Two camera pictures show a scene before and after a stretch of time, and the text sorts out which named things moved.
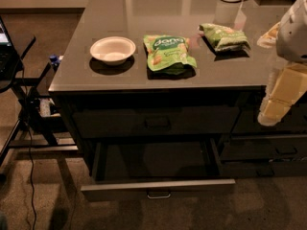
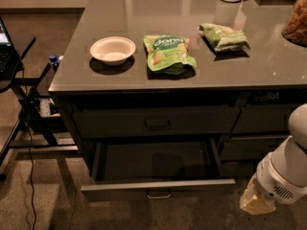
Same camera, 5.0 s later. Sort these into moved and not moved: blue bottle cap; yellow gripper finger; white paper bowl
Moved: yellow gripper finger
Not moved: blue bottle cap; white paper bowl
